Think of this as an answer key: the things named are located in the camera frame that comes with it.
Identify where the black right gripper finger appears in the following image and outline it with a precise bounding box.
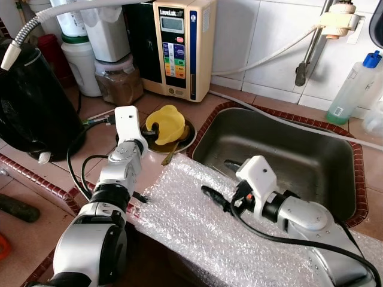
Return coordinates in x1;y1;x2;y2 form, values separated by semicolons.
203;191;232;211
202;186;234;205

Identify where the yellow plastic bowl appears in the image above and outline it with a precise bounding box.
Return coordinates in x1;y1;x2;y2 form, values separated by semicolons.
145;105;187;146

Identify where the stainless steel bowl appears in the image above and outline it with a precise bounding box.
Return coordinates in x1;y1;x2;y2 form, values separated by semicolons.
144;117;197;155

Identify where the bubble wrap sheet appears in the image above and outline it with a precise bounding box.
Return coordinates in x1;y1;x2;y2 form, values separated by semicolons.
129;154;383;287

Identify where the brown spice jar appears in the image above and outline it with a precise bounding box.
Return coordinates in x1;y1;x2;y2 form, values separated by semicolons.
95;54;144;106

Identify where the stainless steel sink basin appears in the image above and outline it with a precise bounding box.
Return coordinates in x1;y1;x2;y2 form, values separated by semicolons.
193;108;358;221

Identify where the beige water ionizer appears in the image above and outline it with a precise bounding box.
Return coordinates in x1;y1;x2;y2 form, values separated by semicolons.
123;0;217;102

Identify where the white jar green lid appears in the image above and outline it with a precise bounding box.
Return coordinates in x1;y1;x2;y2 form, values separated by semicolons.
60;35;102;97

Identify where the white plastic container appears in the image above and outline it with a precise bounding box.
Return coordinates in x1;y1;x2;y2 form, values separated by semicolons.
81;6;131;63

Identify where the black electric kettle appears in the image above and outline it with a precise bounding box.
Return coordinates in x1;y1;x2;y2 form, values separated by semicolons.
0;39;84;165

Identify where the red container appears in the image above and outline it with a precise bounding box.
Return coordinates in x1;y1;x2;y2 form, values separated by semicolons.
37;34;75;90

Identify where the white labelled bottle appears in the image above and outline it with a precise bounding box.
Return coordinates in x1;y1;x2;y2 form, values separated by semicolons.
51;0;89;38

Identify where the clear bottle blue cap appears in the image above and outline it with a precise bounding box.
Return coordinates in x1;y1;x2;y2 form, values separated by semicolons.
326;51;382;125

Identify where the dark green oblong object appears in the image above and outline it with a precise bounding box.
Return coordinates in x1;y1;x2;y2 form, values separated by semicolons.
0;194;41;223

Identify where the grey flexible pipe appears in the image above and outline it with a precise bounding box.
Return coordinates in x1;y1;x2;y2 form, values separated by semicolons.
0;0;153;71

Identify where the steel faucet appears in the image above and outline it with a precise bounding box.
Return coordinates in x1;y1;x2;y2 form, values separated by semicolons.
294;0;336;87

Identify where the black hanging pan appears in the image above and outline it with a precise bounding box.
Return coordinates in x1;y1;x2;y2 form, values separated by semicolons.
369;0;383;48

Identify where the orange plastic object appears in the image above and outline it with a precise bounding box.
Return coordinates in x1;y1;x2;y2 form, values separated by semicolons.
0;234;11;261

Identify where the beige faucet diverter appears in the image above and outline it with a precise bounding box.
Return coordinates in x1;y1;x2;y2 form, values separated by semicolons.
317;3;363;39

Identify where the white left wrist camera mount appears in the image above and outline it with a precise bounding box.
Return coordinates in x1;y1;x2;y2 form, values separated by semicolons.
114;106;144;147

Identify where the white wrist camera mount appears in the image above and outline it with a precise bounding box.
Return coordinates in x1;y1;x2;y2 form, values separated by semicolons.
114;106;144;147
235;155;279;219

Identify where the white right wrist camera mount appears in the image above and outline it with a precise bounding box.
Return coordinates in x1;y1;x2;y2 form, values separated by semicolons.
235;155;279;219

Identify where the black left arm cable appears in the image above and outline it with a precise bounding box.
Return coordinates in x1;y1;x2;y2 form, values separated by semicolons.
66;117;117;201

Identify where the thin white drain hose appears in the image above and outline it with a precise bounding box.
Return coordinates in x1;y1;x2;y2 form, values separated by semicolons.
209;90;383;150

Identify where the white ionizer supply hose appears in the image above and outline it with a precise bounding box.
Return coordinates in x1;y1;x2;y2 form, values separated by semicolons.
211;27;324;77

